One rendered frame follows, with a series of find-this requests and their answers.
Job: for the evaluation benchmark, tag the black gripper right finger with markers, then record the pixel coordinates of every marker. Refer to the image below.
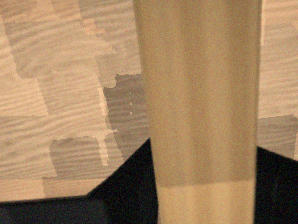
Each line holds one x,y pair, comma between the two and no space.
276,189

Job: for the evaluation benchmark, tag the light wooden board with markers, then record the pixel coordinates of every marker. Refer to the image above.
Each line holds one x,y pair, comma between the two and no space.
200,63

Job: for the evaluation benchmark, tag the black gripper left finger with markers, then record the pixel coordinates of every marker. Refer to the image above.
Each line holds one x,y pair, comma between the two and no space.
127,196

